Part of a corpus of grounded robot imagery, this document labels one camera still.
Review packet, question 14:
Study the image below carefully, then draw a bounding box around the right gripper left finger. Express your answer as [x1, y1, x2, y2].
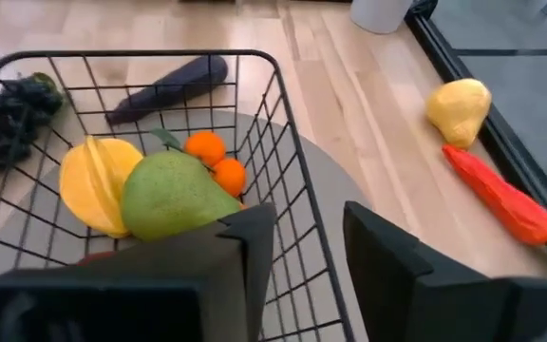
[0, 202, 278, 342]

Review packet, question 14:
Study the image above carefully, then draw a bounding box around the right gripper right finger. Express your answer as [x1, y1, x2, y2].
[342, 199, 547, 342]

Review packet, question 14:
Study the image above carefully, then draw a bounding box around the yellow toy starfruit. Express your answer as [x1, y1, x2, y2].
[58, 135, 145, 239]

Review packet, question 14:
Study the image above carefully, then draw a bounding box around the green toy pear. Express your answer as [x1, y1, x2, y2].
[120, 149, 244, 242]

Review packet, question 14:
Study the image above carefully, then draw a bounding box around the orange toy carrot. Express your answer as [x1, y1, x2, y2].
[442, 143, 547, 281]

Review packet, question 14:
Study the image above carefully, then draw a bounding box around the round grey placemat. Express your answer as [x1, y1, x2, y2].
[0, 108, 374, 342]

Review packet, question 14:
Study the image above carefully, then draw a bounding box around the yellow toy pear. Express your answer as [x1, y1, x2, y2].
[424, 78, 493, 151]

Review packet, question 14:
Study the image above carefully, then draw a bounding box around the black toy grape bunch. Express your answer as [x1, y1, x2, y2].
[0, 71, 66, 180]

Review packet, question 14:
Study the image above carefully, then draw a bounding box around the purple toy eggplant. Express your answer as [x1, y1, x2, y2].
[104, 55, 230, 127]

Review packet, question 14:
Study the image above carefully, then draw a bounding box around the green plant in white pot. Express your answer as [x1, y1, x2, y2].
[349, 0, 415, 35]

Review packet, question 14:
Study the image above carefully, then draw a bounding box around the black wire basket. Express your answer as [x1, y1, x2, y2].
[0, 48, 356, 342]

